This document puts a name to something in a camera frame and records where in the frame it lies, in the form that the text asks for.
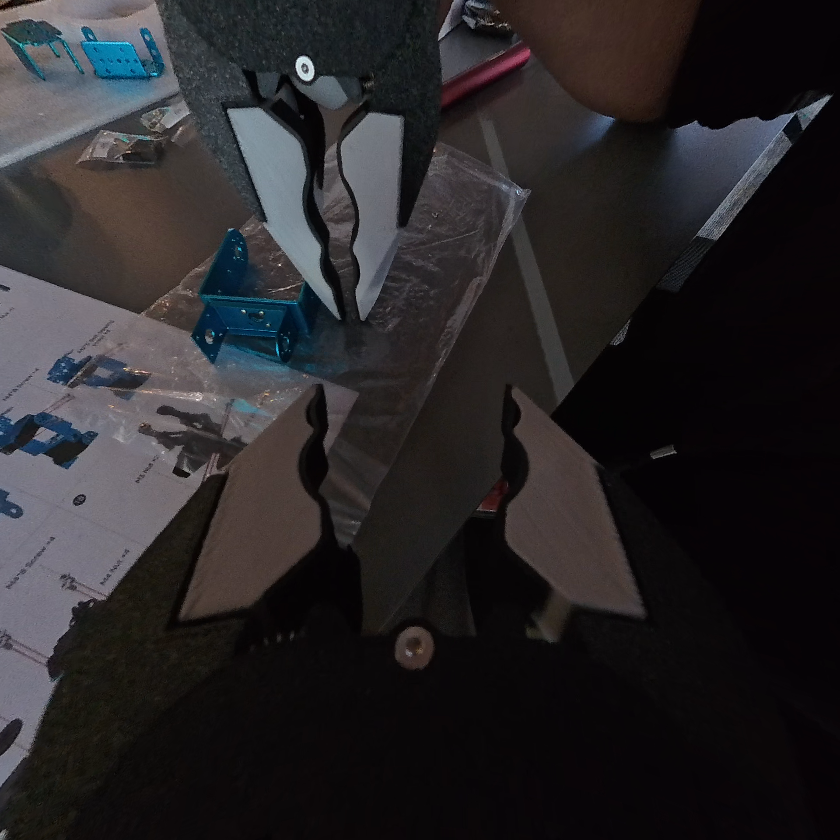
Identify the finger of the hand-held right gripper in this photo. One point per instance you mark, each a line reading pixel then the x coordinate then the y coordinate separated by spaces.
pixel 374 190
pixel 282 190

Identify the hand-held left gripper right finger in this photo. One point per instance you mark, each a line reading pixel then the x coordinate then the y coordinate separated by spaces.
pixel 568 525

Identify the pile of small parts bags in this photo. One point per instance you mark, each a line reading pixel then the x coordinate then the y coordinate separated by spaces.
pixel 124 148

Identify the assembly instruction sheet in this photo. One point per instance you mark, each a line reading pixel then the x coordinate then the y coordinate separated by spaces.
pixel 79 472

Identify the small blue metal bracket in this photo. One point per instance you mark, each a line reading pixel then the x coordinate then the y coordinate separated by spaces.
pixel 33 39

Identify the person's right forearm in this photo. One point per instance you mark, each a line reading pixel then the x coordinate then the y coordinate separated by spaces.
pixel 610 59

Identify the clear plastic bag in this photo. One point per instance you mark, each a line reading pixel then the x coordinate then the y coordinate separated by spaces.
pixel 426 282

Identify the grey foam board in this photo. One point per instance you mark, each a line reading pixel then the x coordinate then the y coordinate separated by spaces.
pixel 39 111

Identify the red pen-shaped screwdriver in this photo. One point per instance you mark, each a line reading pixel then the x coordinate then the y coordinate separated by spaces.
pixel 485 75

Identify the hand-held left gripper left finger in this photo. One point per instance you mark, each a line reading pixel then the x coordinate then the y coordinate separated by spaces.
pixel 256 525

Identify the blue perforated metal plate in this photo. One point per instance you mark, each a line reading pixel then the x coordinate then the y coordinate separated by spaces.
pixel 118 59

